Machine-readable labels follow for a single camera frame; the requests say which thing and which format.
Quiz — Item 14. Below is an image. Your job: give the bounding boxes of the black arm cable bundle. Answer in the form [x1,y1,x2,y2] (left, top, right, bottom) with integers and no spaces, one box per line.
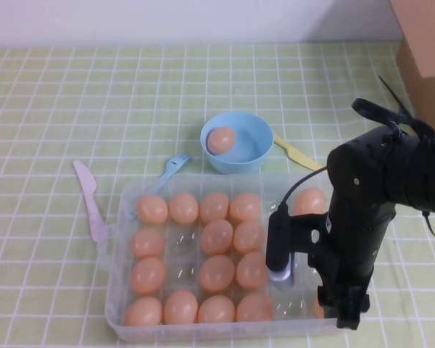
[350,75,435,144]

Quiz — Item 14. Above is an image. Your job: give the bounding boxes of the clear plastic egg box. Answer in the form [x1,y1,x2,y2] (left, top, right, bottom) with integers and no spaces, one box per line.
[96,173,371,344]

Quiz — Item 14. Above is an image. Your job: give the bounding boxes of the yellow plastic knife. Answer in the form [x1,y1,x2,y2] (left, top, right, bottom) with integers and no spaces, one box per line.
[273,133,326,172]

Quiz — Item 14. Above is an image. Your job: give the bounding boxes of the green checked tablecloth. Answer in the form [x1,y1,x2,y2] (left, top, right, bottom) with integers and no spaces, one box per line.
[0,42,435,348]

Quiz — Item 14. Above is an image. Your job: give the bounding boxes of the lilac plastic knife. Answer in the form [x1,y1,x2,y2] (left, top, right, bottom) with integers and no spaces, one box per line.
[72,159,109,243]

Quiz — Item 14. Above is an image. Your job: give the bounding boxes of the black camera cable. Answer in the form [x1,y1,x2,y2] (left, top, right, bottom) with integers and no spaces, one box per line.
[277,165,330,215]

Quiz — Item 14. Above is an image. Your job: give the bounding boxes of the black wrist camera silver lens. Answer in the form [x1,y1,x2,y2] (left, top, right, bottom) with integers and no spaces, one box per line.
[265,211,331,291]

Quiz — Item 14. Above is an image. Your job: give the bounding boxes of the light blue plastic fork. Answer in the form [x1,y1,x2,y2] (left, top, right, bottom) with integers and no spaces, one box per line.
[129,152,192,220]

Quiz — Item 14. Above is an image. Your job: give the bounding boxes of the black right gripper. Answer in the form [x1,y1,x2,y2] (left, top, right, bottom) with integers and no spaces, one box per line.
[306,197,398,331]

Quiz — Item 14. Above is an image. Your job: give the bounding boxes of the brown cardboard box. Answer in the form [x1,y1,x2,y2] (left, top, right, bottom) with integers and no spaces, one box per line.
[390,0,435,137]

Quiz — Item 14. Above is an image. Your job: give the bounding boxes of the light blue plastic bowl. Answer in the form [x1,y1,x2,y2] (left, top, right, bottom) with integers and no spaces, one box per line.
[199,112,275,175]

